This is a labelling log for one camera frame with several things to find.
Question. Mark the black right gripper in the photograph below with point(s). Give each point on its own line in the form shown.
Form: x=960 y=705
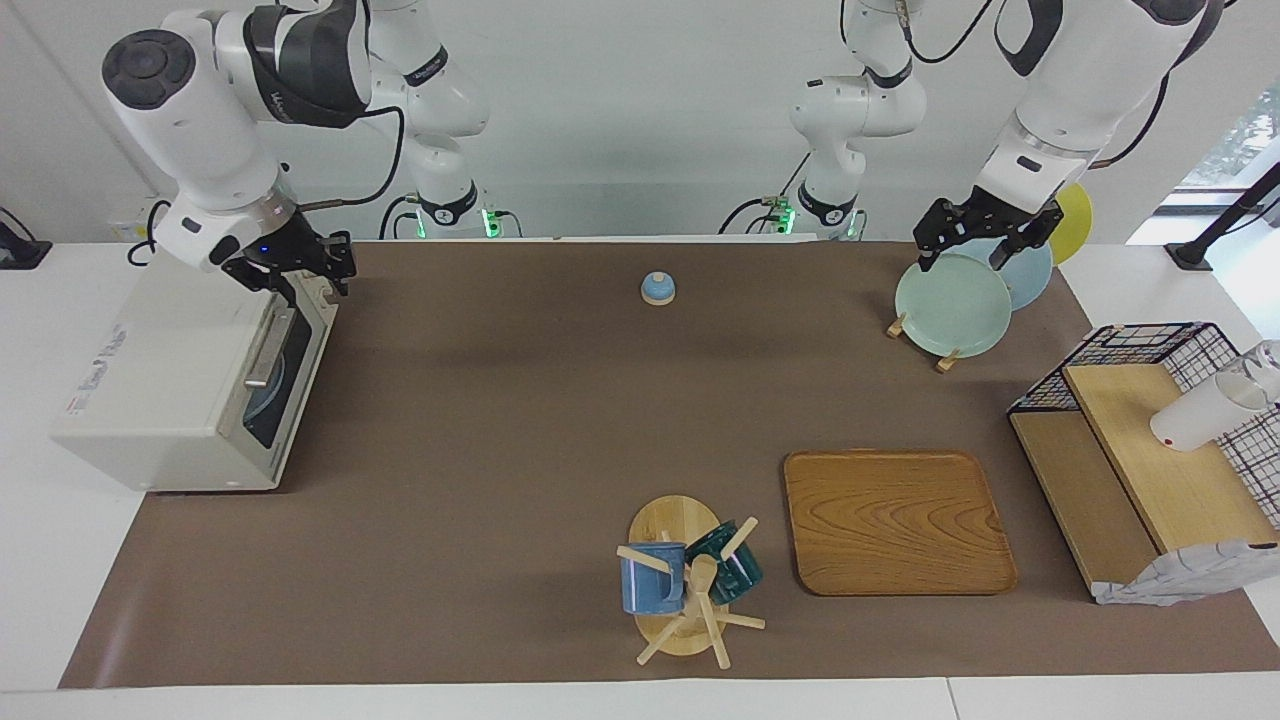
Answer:
x=285 y=250

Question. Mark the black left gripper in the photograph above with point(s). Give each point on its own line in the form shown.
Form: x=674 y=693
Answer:
x=990 y=218

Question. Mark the glass oven door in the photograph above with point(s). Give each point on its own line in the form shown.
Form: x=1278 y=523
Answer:
x=300 y=350

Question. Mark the small light blue plate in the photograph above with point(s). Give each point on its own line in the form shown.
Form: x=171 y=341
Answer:
x=265 y=400

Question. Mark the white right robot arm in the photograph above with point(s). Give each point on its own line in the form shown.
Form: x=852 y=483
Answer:
x=200 y=120

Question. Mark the beige toaster oven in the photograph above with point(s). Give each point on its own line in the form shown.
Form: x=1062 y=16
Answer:
x=160 y=380

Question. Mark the large light blue plate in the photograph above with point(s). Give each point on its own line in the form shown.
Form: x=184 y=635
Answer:
x=1035 y=282

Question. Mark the pale green plate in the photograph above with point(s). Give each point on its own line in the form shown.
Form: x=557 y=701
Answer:
x=950 y=305

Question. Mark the yellow plate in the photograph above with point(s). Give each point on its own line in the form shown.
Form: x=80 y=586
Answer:
x=1078 y=215

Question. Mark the wooden plate rack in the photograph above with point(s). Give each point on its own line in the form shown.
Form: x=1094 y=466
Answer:
x=895 y=326

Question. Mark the black clamp stand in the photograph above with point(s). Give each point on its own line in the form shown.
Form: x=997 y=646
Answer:
x=1195 y=250

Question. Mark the white cup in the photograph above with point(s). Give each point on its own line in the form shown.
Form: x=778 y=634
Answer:
x=1195 y=415

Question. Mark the black table clamp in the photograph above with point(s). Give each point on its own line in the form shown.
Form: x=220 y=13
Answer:
x=20 y=250

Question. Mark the stepped wooden shelf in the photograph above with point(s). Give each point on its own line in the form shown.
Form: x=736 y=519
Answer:
x=1160 y=470

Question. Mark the wooden serving tray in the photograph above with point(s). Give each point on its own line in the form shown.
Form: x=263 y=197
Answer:
x=890 y=525

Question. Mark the brown table mat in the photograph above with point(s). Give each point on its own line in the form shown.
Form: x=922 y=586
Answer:
x=450 y=550

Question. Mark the clear glass cup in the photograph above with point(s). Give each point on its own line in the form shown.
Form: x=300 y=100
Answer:
x=1265 y=365

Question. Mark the small blue call bell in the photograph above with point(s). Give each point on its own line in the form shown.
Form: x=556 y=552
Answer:
x=658 y=290

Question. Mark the white patterned cloth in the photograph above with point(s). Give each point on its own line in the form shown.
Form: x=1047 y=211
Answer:
x=1180 y=575

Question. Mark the dark green mug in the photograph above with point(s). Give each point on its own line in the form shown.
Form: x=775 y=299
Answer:
x=735 y=575

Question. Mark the wooden mug tree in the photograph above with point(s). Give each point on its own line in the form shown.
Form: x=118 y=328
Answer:
x=672 y=520

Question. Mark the blue mug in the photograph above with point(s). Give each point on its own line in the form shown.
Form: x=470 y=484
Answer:
x=650 y=585

